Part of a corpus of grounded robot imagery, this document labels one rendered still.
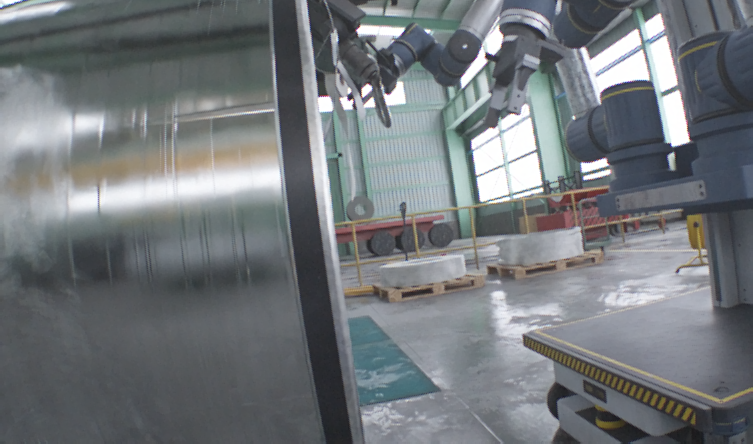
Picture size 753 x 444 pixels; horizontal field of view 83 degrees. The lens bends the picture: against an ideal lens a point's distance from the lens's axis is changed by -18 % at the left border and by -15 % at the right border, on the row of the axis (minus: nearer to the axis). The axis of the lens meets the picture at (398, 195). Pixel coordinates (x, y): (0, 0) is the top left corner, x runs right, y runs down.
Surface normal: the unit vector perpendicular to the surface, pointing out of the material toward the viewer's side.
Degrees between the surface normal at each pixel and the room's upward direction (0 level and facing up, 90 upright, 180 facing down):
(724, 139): 90
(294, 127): 78
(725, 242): 90
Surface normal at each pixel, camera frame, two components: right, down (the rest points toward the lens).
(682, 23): 0.14, -0.10
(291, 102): 0.12, -0.36
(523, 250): -0.57, 0.01
